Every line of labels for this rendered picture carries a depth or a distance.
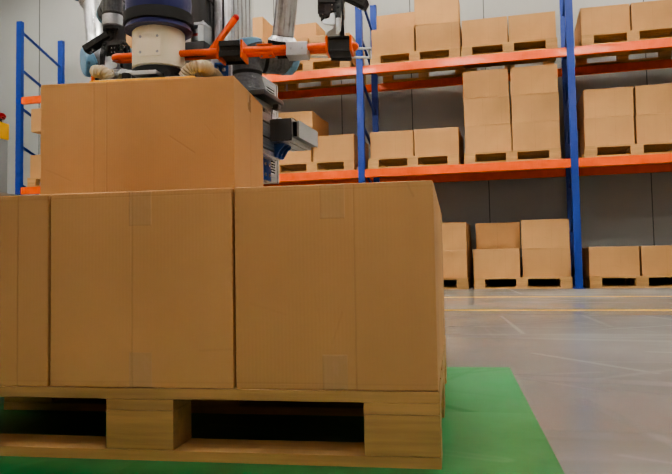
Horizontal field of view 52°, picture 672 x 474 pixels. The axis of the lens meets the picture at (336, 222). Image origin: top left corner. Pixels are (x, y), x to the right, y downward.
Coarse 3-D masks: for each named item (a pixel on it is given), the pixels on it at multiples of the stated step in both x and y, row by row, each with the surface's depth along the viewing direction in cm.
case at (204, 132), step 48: (48, 96) 211; (96, 96) 209; (144, 96) 208; (192, 96) 206; (240, 96) 213; (48, 144) 210; (96, 144) 208; (144, 144) 207; (192, 144) 205; (240, 144) 211; (48, 192) 209; (96, 192) 208
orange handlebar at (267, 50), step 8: (216, 48) 224; (248, 48) 222; (256, 48) 222; (264, 48) 222; (272, 48) 222; (280, 48) 221; (312, 48) 220; (320, 48) 220; (112, 56) 228; (120, 56) 228; (128, 56) 227; (184, 56) 226; (208, 56) 228; (216, 56) 228; (248, 56) 227; (256, 56) 227; (264, 56) 226; (272, 56) 226
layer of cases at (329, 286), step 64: (128, 192) 143; (192, 192) 141; (256, 192) 139; (320, 192) 137; (384, 192) 134; (0, 256) 147; (64, 256) 145; (128, 256) 142; (192, 256) 140; (256, 256) 138; (320, 256) 136; (384, 256) 134; (0, 320) 147; (64, 320) 144; (128, 320) 142; (192, 320) 140; (256, 320) 137; (320, 320) 135; (384, 320) 133; (0, 384) 146; (64, 384) 143; (128, 384) 141; (192, 384) 139; (256, 384) 137; (320, 384) 135; (384, 384) 133
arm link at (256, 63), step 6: (246, 42) 268; (252, 42) 269; (258, 42) 271; (252, 60) 268; (258, 60) 270; (264, 60) 271; (234, 66) 270; (240, 66) 268; (246, 66) 268; (252, 66) 268; (258, 66) 270; (264, 66) 272; (264, 72) 276
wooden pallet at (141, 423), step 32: (128, 416) 140; (160, 416) 139; (384, 416) 132; (416, 416) 131; (0, 448) 145; (32, 448) 144; (64, 448) 142; (96, 448) 141; (128, 448) 140; (160, 448) 139; (192, 448) 140; (224, 448) 140; (256, 448) 139; (288, 448) 139; (320, 448) 138; (352, 448) 138; (384, 448) 132; (416, 448) 131
